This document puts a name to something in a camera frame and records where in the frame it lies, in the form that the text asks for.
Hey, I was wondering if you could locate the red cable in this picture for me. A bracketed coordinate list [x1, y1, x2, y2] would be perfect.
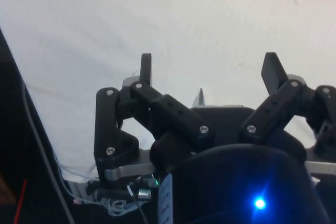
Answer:
[14, 178, 29, 224]

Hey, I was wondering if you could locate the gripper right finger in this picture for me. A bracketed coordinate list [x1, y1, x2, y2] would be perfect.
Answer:
[238, 52, 336, 157]

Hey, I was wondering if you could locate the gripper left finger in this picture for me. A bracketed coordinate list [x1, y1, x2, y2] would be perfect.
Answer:
[94, 53, 215, 188]

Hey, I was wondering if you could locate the grey cable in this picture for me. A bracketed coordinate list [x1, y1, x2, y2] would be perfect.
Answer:
[23, 84, 75, 224]

